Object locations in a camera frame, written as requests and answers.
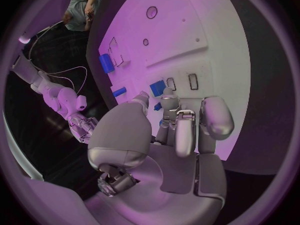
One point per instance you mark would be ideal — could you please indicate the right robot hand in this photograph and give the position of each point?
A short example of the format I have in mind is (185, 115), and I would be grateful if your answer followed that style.
(82, 127)

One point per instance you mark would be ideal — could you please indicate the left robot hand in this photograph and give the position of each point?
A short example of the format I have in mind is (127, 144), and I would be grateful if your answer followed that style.
(122, 135)

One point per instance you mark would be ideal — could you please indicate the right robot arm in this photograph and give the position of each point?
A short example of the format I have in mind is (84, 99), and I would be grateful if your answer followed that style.
(65, 97)

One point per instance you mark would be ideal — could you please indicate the white task board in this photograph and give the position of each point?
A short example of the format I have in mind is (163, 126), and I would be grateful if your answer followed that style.
(175, 41)

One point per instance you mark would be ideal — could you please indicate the small blue plug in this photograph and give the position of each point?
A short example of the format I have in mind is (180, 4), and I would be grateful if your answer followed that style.
(161, 122)
(157, 106)

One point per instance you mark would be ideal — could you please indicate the blue peg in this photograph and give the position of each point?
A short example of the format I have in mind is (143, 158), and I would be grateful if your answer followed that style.
(119, 92)

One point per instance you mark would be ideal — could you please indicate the blue block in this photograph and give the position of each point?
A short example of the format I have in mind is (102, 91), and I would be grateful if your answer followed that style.
(156, 88)

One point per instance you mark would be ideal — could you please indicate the large blue cylinder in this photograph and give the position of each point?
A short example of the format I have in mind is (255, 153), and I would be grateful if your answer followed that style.
(106, 63)

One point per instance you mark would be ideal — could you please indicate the person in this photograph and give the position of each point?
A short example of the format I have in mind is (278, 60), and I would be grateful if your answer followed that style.
(77, 13)

